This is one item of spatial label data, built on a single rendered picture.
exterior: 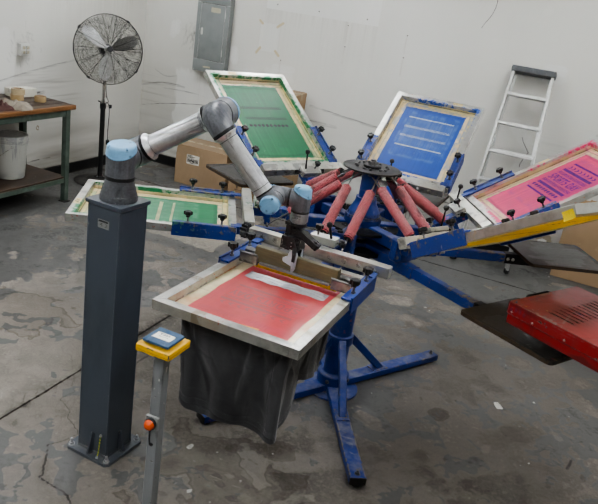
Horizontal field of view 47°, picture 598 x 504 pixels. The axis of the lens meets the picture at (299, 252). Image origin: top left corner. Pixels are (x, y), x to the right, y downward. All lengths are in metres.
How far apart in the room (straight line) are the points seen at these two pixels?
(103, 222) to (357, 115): 4.54
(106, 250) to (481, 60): 4.60
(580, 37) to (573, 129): 0.78
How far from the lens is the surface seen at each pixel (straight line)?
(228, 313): 2.55
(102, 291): 2.97
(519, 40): 6.67
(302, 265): 2.86
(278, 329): 2.48
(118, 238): 2.82
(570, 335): 2.65
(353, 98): 7.05
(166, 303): 2.50
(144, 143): 2.89
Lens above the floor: 2.08
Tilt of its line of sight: 20 degrees down
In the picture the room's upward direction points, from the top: 9 degrees clockwise
